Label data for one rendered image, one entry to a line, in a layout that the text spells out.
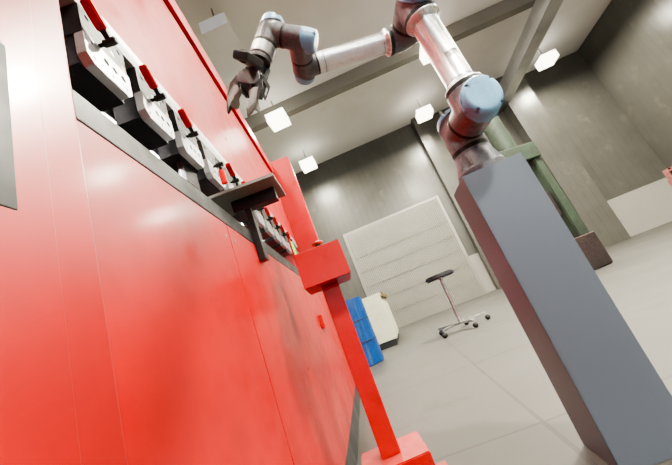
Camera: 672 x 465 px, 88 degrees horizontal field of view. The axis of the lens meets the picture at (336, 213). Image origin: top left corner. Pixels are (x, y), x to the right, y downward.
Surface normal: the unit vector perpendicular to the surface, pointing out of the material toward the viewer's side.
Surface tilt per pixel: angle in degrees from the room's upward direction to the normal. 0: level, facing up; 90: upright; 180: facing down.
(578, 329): 90
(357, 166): 90
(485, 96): 98
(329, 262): 90
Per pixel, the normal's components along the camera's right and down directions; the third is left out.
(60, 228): 0.93, -0.36
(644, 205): -0.19, -0.26
